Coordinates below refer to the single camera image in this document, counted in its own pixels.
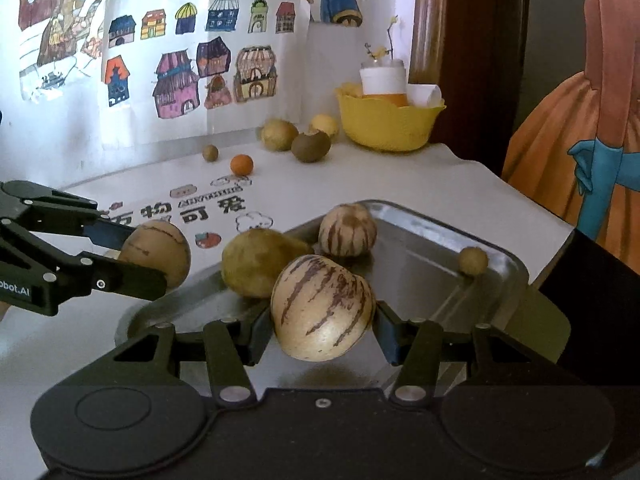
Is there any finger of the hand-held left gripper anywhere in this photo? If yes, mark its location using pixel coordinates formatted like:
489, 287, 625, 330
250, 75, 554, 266
0, 180, 135, 252
0, 220, 168, 306

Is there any yellow plastic bowl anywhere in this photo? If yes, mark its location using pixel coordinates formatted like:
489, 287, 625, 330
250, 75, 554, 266
335, 82, 447, 152

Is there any yellow lemon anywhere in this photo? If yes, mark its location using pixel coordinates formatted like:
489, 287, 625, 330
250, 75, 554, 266
309, 114, 339, 138

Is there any brown kiwi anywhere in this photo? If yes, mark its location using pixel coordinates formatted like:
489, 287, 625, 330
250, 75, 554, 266
291, 130, 332, 164

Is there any dark wooden door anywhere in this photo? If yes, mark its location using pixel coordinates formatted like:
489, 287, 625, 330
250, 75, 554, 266
430, 0, 531, 176

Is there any metal tray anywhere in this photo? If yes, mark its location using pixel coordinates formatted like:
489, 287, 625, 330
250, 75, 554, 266
115, 199, 531, 356

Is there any yellow-green round fruit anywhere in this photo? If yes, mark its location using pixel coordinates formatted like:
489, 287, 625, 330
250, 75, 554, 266
260, 118, 299, 152
221, 228, 315, 299

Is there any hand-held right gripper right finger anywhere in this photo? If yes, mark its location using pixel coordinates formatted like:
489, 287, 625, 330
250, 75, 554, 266
372, 302, 531, 406

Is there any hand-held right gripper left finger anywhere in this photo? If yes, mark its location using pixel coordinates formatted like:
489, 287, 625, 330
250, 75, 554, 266
112, 310, 276, 406

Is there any white and orange jar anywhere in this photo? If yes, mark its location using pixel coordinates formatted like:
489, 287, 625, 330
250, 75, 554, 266
359, 58, 408, 107

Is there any striped pepino melon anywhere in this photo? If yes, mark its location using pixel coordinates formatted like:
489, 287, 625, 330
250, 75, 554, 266
270, 255, 377, 362
319, 202, 378, 258

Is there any orange dress girl poster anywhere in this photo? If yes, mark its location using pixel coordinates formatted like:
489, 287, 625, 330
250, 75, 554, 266
500, 0, 640, 261

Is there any wooden door frame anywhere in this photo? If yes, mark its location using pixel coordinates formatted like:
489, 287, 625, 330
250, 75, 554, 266
407, 0, 446, 86

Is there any houses drawing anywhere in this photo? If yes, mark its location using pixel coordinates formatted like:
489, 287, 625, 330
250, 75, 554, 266
97, 0, 311, 148

